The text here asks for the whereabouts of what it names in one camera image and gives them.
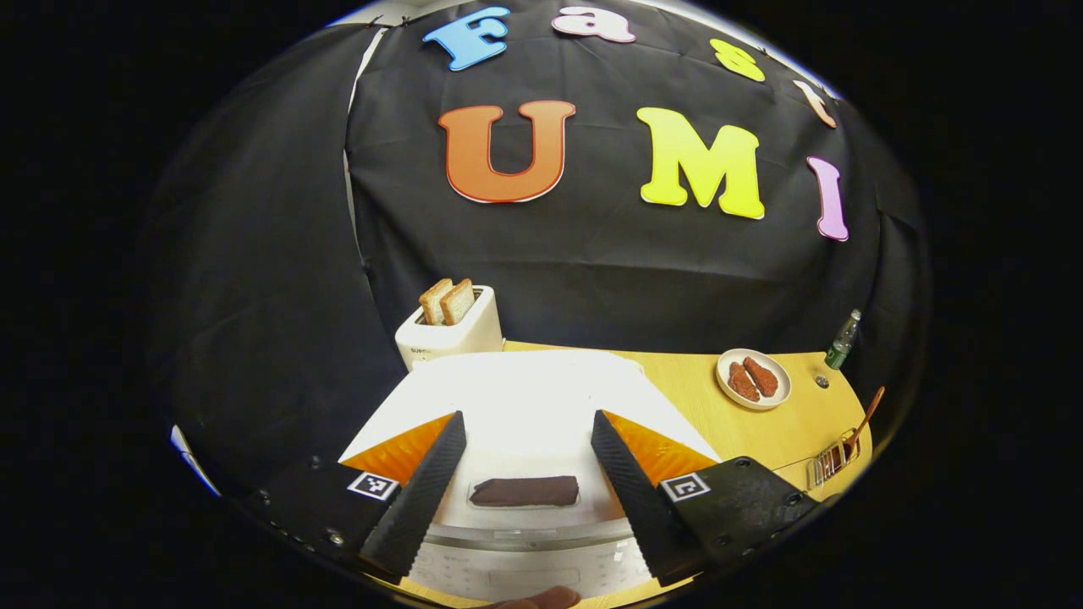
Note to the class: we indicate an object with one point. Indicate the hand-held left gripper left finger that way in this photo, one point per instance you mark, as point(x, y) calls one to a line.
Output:
point(419, 507)

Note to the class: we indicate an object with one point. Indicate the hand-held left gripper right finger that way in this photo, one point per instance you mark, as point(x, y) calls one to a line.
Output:
point(634, 499)

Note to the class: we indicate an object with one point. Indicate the white rice cooker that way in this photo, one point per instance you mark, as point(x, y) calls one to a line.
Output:
point(525, 406)

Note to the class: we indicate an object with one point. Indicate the brown meat piece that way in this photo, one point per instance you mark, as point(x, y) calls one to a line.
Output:
point(761, 376)
point(743, 382)

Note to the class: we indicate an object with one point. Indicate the white toaster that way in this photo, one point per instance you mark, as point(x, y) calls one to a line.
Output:
point(457, 338)

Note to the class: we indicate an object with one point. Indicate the white round plate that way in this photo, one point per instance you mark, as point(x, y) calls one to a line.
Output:
point(778, 397)

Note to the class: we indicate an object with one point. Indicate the toast slice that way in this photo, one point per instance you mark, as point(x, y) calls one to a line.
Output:
point(459, 301)
point(434, 303)

